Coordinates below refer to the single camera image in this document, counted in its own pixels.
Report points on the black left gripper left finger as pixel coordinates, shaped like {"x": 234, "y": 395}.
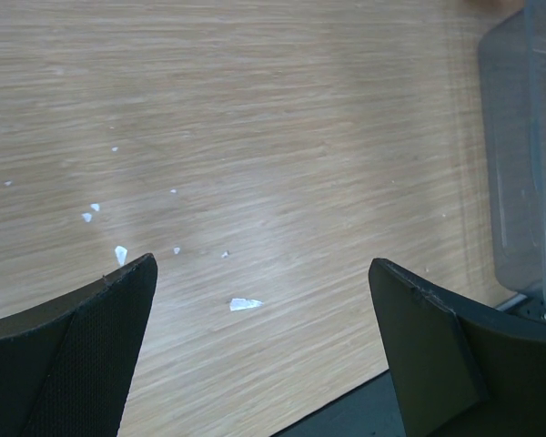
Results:
{"x": 66, "y": 365}

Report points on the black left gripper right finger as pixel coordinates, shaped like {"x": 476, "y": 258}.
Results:
{"x": 459, "y": 368}

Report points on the white paper scrap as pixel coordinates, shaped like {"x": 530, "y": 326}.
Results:
{"x": 238, "y": 304}

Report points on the clear plastic bin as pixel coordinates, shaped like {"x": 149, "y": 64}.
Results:
{"x": 512, "y": 66}

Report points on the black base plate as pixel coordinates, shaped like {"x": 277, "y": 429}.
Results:
{"x": 370, "y": 409}

